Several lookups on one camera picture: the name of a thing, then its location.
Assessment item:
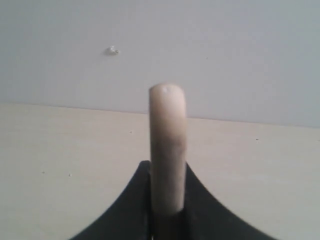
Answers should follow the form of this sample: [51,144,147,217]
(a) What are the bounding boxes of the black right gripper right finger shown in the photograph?
[183,165,270,240]

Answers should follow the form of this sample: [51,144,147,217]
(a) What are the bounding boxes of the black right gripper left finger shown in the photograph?
[72,160,152,240]

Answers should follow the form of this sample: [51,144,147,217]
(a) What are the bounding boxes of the wooden handle paint brush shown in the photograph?
[149,83,187,216]

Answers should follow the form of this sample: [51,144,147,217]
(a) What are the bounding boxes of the white blob on wall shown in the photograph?
[104,45,120,56]

